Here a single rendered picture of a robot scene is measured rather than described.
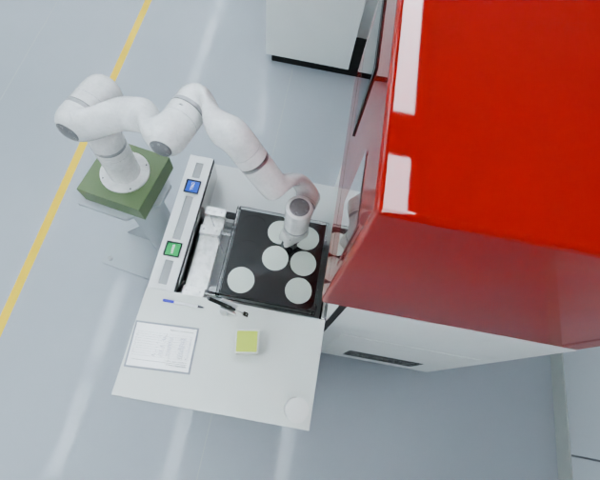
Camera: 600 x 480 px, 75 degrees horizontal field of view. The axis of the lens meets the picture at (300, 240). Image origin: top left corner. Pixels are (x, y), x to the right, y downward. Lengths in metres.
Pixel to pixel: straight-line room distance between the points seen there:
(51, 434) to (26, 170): 1.60
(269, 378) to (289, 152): 1.80
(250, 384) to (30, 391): 1.52
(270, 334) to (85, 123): 0.87
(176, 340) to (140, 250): 1.25
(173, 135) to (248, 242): 0.59
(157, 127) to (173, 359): 0.73
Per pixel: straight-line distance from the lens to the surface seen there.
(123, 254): 2.59
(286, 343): 1.37
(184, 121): 1.11
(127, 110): 1.24
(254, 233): 1.54
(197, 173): 1.61
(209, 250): 1.55
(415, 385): 2.47
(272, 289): 1.47
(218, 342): 1.37
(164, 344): 1.40
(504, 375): 2.70
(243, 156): 1.06
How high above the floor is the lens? 2.32
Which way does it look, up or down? 68 degrees down
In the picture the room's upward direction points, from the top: 13 degrees clockwise
